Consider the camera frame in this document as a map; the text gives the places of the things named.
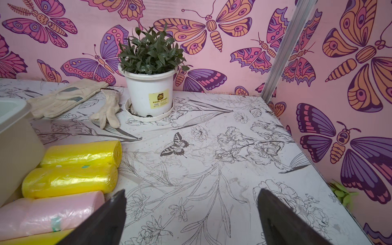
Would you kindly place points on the yellow bag roll top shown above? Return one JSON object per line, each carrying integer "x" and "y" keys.
{"x": 102, "y": 152}

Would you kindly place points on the potted green plant white pot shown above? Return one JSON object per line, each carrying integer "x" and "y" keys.
{"x": 148, "y": 61}

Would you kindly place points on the green plastic scrap by wall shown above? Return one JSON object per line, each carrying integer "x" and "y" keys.
{"x": 344, "y": 196}

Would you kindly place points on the right beige work glove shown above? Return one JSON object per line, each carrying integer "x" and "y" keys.
{"x": 108, "y": 112}

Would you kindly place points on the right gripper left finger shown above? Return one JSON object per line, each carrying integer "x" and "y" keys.
{"x": 104, "y": 227}

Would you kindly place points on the beige work glove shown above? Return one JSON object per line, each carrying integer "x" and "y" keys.
{"x": 108, "y": 112}
{"x": 57, "y": 102}

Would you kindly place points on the left beige work glove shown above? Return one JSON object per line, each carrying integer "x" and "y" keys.
{"x": 57, "y": 102}

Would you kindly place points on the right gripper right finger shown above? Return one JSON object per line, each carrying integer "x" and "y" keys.
{"x": 281, "y": 226}

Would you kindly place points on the pink bag roll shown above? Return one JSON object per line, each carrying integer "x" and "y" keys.
{"x": 28, "y": 216}

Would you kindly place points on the white plastic storage box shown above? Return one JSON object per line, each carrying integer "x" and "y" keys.
{"x": 21, "y": 148}

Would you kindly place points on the aluminium frame bars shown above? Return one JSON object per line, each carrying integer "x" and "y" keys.
{"x": 297, "y": 23}

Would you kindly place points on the yellow bag roll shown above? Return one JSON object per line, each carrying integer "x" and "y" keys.
{"x": 102, "y": 152}
{"x": 49, "y": 182}

